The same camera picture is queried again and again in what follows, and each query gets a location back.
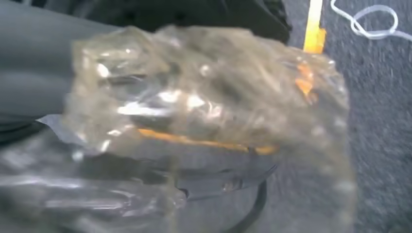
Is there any black robot body panel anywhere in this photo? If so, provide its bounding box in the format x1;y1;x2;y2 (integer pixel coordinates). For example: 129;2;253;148
32;0;292;44

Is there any yellow floor tape square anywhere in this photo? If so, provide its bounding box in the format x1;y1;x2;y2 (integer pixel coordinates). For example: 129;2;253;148
138;0;327;156

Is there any clear plastic wrap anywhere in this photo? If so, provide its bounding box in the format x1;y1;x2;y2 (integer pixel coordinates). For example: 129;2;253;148
0;24;356;233

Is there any black cable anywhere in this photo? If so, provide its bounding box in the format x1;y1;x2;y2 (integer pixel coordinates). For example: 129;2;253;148
222;182;268;233

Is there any white cable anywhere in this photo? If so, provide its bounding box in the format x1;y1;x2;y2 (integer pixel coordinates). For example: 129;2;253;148
329;0;412;42

